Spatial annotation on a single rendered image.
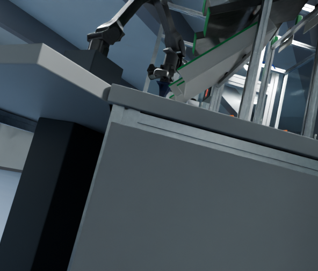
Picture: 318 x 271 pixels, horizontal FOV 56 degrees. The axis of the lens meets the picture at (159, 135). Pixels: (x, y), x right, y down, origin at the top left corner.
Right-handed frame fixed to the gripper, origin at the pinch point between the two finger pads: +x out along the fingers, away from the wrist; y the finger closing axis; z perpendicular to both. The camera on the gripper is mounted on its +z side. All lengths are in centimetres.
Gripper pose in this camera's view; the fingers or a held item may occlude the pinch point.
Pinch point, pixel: (162, 92)
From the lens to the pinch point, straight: 128.0
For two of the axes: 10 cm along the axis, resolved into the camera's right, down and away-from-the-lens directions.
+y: -2.2, -2.0, -9.5
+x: -2.5, 9.6, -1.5
